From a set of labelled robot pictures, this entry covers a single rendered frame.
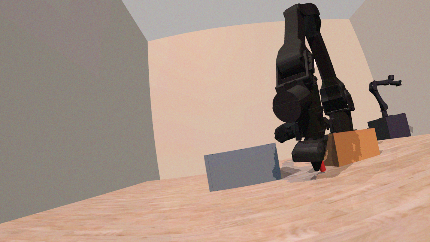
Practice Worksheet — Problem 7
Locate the red peg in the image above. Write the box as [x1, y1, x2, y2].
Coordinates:
[320, 161, 326, 172]

